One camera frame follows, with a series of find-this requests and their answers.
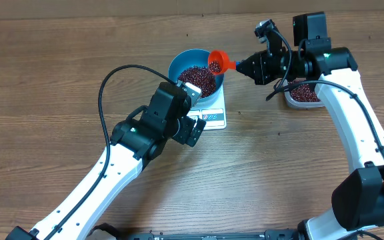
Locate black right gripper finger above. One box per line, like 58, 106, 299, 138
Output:
236, 67, 256, 82
236, 53, 257, 69

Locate red measuring scoop blue handle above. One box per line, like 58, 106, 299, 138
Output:
207, 50, 239, 75

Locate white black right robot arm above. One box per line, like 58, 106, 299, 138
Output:
236, 12, 384, 239

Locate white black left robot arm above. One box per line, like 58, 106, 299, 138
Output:
7, 82, 205, 240

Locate white digital kitchen scale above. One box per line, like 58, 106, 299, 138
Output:
187, 85, 227, 131

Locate teal plastic bowl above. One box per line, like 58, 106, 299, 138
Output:
168, 49, 224, 90

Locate clear plastic food container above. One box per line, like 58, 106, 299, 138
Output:
284, 84, 324, 109

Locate red adzuki beans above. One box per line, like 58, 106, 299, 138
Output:
178, 61, 320, 102

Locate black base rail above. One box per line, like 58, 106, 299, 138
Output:
87, 222, 358, 240

